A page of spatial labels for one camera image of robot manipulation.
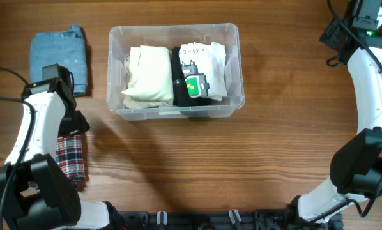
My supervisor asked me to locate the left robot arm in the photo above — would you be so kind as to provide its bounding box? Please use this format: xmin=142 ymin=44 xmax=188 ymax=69
xmin=0 ymin=64 xmax=115 ymax=229

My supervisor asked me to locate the clear plastic storage container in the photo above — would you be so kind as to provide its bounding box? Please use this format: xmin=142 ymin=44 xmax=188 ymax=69
xmin=107 ymin=23 xmax=245 ymax=121

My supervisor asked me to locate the white printed t-shirt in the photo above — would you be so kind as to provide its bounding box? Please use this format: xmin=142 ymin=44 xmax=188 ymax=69
xmin=179 ymin=42 xmax=227 ymax=101

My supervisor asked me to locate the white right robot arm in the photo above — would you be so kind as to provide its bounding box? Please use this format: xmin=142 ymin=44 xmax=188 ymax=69
xmin=281 ymin=0 xmax=382 ymax=229

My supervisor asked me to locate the black cloth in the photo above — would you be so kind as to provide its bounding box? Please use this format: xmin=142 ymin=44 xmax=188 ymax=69
xmin=171 ymin=47 xmax=211 ymax=107

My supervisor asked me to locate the cream cloth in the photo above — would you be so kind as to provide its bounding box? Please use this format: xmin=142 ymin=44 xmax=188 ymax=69
xmin=121 ymin=45 xmax=174 ymax=109

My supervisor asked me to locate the red plaid cloth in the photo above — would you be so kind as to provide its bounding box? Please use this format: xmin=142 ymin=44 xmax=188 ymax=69
xmin=56 ymin=135 xmax=86 ymax=185

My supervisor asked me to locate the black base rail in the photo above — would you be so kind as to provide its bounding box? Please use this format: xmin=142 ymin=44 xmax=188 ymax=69
xmin=120 ymin=210 xmax=344 ymax=230

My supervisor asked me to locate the folded blue denim cloth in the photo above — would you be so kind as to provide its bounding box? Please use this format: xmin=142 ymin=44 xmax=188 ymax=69
xmin=29 ymin=24 xmax=88 ymax=96

